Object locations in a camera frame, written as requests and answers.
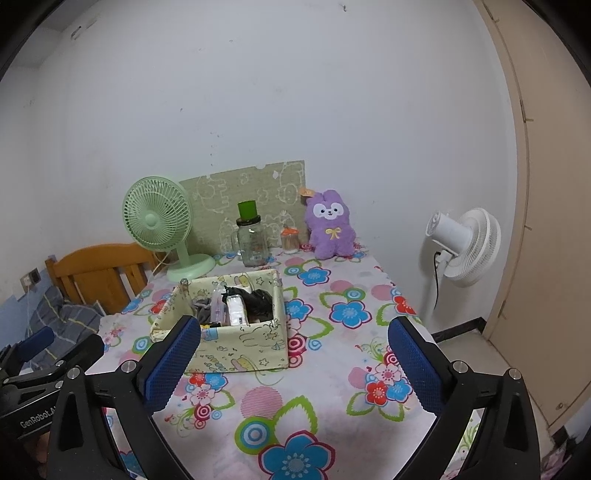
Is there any orange and white small box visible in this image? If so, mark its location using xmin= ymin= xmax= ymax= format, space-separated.
xmin=226 ymin=295 xmax=250 ymax=326

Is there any green desk fan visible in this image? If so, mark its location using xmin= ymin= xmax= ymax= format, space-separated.
xmin=122 ymin=175 xmax=217 ymax=283

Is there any beige door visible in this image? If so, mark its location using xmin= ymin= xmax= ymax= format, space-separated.
xmin=478 ymin=0 xmax=591 ymax=435

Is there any small clear bottle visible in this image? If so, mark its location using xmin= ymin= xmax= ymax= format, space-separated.
xmin=210 ymin=295 xmax=229 ymax=326

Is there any wooden chair back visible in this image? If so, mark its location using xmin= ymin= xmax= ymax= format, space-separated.
xmin=45 ymin=243 xmax=160 ymax=317

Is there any purple plush bunny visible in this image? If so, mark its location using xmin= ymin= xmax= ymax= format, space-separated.
xmin=300 ymin=187 xmax=356 ymax=259

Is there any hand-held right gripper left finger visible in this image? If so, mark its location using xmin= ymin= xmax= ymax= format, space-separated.
xmin=46 ymin=315 xmax=201 ymax=480

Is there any white standing fan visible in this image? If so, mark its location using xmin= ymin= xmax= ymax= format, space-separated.
xmin=418 ymin=208 xmax=502 ymax=324

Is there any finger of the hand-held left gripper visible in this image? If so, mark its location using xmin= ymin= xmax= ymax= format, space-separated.
xmin=58 ymin=333 xmax=105 ymax=372
xmin=16 ymin=327 xmax=54 ymax=363

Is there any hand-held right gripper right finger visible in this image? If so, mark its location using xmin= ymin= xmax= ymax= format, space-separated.
xmin=388 ymin=316 xmax=541 ymax=480

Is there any glass mug jar green cap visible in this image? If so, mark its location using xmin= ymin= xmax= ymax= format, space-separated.
xmin=231 ymin=199 xmax=270 ymax=268

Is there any grey plaid blanket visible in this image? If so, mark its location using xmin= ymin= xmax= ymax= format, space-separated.
xmin=28 ymin=284 xmax=105 ymax=365

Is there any green printed board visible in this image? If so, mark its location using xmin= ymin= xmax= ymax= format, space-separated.
xmin=179 ymin=160 xmax=306 ymax=254

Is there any cotton swab jar orange lid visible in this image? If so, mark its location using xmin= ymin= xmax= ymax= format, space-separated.
xmin=281 ymin=224 xmax=301 ymax=254

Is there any black plastic bag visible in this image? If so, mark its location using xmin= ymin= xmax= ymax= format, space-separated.
xmin=226 ymin=286 xmax=274 ymax=324

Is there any yellow printed fabric storage box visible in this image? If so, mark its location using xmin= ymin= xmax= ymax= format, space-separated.
xmin=150 ymin=270 xmax=290 ymax=374

